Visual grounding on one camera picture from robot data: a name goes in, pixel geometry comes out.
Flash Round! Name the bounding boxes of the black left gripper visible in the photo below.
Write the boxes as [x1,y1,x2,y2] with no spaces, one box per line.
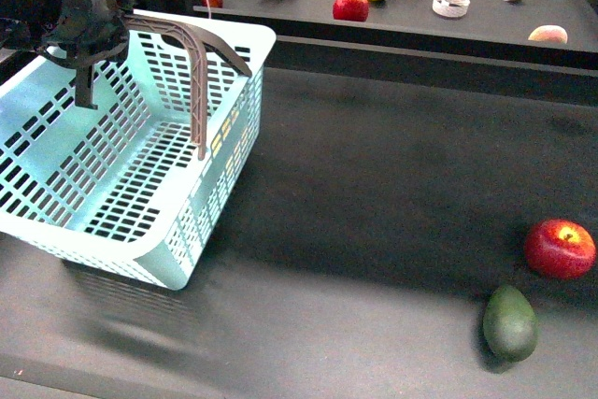
[39,0,135,109]

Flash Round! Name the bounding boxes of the light blue plastic basket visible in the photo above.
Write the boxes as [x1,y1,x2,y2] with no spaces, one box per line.
[1,11,276,290]

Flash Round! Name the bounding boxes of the yellow mango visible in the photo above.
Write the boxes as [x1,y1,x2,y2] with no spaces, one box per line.
[211,108,249,178]

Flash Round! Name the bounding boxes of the red apple on shelf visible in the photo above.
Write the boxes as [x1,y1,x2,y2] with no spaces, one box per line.
[333,0,369,22]

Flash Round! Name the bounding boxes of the white tape roll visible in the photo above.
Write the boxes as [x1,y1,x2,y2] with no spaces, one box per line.
[432,0,471,19]

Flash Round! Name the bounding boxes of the pale peach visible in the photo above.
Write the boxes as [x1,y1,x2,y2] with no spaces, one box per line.
[528,24,568,44]

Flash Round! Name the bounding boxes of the green avocado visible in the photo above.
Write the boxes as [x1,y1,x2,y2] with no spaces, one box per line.
[482,285,539,363]

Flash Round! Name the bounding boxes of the red apple on table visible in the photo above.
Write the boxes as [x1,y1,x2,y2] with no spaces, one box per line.
[523,219,597,279]

